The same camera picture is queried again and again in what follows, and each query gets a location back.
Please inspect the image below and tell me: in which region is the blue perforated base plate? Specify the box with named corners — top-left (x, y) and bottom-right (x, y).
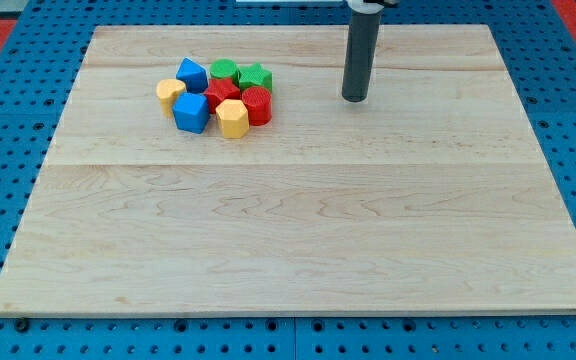
top-left (0, 1), bottom-right (576, 359)

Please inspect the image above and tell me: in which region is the green star block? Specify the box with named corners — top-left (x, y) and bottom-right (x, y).
top-left (239, 63), bottom-right (273, 92)

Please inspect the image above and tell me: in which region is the yellow heart block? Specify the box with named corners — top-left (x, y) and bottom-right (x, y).
top-left (156, 78), bottom-right (187, 118)

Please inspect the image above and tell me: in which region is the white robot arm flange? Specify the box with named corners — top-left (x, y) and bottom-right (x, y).
top-left (346, 0), bottom-right (400, 15)

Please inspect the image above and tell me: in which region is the blue pentagon block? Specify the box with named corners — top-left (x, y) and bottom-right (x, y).
top-left (176, 58), bottom-right (208, 94)

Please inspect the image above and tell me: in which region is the green cylinder block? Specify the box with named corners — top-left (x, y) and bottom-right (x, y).
top-left (209, 58), bottom-right (239, 85)

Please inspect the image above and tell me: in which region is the yellow hexagon block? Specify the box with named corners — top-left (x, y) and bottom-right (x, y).
top-left (216, 99), bottom-right (249, 139)

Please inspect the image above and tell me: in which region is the light wooden board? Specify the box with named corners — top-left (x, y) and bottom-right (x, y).
top-left (0, 25), bottom-right (576, 318)

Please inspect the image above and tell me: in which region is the blue cube block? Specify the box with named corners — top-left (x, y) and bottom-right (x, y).
top-left (172, 92), bottom-right (210, 134)

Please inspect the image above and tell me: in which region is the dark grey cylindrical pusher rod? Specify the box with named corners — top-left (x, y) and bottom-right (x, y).
top-left (341, 10), bottom-right (382, 103)

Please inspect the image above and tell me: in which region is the red cylinder block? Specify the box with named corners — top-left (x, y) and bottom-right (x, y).
top-left (241, 86), bottom-right (272, 126)

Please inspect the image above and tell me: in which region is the red star block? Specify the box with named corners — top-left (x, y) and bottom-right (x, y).
top-left (203, 77), bottom-right (241, 114)

